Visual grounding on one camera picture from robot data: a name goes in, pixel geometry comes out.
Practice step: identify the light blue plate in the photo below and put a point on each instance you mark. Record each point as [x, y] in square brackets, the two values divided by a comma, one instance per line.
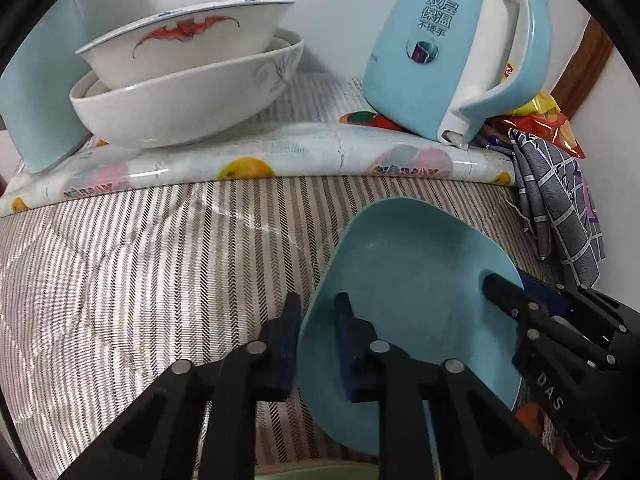
[415, 270]

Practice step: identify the brown wooden door frame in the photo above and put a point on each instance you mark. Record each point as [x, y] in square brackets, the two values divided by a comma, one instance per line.
[585, 70]

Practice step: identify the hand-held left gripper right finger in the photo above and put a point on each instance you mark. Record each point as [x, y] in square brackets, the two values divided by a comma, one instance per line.
[350, 355]

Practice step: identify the white bowl with grey print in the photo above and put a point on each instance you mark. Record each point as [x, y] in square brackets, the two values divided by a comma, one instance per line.
[190, 110]

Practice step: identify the light blue electric kettle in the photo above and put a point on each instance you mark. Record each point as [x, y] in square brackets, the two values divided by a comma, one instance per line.
[415, 85]

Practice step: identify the fruit print oilcloth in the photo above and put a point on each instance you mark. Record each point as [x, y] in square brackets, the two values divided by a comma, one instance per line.
[310, 155]

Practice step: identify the yellow chip bag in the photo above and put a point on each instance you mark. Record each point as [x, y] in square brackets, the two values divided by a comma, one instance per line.
[537, 102]

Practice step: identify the light blue thermos jug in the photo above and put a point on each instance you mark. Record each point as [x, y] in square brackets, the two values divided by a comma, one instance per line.
[40, 100]

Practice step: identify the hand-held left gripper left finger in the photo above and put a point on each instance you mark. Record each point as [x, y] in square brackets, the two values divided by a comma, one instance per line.
[282, 350]

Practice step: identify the white bowl with red print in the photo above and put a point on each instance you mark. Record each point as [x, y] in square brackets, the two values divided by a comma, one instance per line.
[190, 55]

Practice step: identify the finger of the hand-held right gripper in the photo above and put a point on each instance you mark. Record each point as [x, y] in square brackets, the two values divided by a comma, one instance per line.
[547, 297]
[510, 297]

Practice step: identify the red chip bag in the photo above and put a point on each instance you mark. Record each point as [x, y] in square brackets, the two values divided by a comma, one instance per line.
[560, 132]

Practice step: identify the grey checked cloth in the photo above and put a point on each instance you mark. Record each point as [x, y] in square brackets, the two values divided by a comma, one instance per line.
[555, 185]

